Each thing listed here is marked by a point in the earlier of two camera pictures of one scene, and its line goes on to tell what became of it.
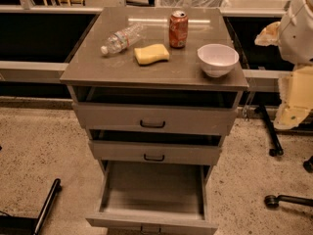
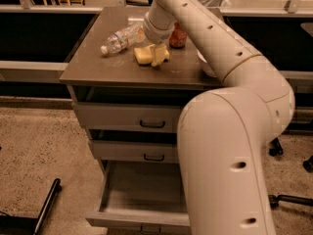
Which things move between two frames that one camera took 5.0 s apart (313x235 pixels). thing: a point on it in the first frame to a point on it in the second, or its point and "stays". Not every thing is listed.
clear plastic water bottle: x=118 y=40 stays
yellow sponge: x=151 y=54 stays
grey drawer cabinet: x=156 y=89 stays
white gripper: x=297 y=36 to x=156 y=33
